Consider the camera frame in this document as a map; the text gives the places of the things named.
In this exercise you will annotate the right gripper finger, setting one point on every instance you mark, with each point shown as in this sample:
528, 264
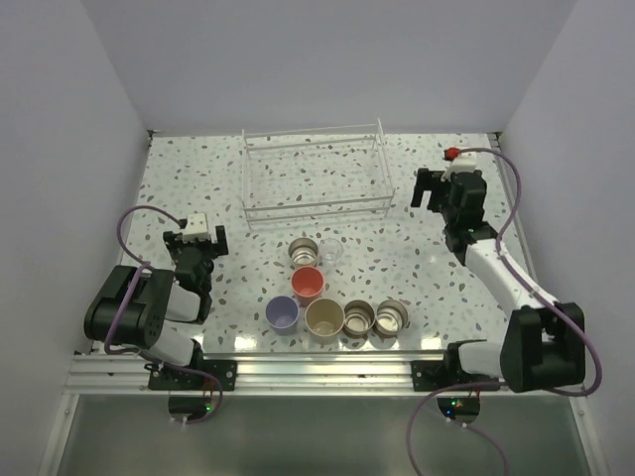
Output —
439, 192
423, 183

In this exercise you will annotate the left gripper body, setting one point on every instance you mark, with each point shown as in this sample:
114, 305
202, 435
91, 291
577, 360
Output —
207, 253

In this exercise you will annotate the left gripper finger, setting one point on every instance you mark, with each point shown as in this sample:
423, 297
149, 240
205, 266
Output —
172, 243
220, 246

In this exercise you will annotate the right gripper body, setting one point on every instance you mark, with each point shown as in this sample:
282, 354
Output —
449, 216

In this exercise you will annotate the cream brown metal cup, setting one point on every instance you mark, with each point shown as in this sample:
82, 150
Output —
303, 252

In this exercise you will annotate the red plastic cup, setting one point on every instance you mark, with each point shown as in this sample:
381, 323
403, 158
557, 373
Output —
307, 284

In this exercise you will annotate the clear plastic cup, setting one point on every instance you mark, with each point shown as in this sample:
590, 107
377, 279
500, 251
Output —
330, 251

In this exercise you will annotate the beige plastic cup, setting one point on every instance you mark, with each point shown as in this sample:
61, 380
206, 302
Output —
324, 319

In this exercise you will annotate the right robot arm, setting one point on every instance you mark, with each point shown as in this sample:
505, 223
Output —
542, 348

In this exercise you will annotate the purple plastic cup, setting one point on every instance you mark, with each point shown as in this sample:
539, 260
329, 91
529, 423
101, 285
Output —
282, 314

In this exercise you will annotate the cream metal cup right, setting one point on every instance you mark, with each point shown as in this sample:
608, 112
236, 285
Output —
391, 317

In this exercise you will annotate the cream metal cup middle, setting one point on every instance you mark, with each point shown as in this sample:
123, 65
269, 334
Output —
359, 319

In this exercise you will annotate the left round controller board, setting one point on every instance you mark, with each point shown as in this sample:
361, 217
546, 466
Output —
188, 408

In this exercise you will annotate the round controller board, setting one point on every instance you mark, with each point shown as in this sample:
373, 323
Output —
462, 409
188, 408

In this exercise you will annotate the right round controller board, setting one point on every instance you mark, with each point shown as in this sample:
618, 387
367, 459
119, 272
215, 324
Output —
462, 409

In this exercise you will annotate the clear wire dish rack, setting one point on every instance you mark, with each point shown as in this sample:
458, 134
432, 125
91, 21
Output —
314, 174

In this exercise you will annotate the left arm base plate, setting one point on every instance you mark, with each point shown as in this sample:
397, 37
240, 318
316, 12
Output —
208, 375

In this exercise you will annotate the aluminium front rail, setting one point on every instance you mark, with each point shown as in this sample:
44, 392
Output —
375, 374

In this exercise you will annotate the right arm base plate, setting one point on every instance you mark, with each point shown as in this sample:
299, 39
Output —
429, 375

